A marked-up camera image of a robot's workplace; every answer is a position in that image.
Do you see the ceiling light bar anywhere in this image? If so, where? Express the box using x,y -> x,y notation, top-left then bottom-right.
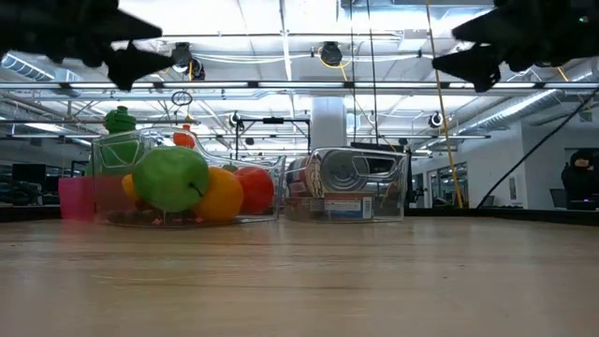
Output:
0,80 -> 599,91

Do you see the red tomato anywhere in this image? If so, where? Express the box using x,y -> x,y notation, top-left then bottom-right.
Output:
233,166 -> 275,215

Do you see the pink plastic tray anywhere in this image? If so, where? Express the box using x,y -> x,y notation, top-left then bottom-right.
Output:
58,175 -> 141,221

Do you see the clear plastic bin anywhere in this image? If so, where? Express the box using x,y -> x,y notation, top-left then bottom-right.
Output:
283,146 -> 409,224
91,125 -> 287,229

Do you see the distant black rig frame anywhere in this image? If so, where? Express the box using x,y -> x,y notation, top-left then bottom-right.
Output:
235,116 -> 313,158

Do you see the ceiling air duct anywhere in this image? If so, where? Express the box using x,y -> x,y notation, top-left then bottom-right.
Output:
0,51 -> 71,84
460,88 -> 562,136

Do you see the white column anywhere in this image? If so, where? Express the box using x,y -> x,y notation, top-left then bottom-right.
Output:
311,96 -> 348,151

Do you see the orange squeeze bottle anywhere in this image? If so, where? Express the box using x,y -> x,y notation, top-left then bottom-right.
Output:
172,124 -> 197,150

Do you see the person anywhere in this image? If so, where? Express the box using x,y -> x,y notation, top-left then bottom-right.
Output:
560,148 -> 599,211

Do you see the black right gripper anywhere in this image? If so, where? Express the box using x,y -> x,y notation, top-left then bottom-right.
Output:
432,0 -> 599,94

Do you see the black table frame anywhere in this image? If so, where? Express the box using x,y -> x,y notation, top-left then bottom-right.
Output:
0,204 -> 599,227

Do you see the black diagonal cable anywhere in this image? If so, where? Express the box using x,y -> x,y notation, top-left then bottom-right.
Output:
475,86 -> 599,211

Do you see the yellow mango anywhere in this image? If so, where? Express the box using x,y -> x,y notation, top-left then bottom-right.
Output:
121,173 -> 141,202

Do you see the green apple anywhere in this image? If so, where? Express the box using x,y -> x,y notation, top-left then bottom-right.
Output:
132,145 -> 211,214

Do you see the green squeeze bottle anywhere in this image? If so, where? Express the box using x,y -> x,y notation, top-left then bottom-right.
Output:
86,106 -> 146,179

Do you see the yellow cable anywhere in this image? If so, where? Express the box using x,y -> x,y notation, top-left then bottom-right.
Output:
424,0 -> 465,211

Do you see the orange fruit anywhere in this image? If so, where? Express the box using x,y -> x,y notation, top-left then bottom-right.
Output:
192,167 -> 245,223

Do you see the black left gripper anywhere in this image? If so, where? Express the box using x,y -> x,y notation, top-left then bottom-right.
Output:
0,0 -> 177,93

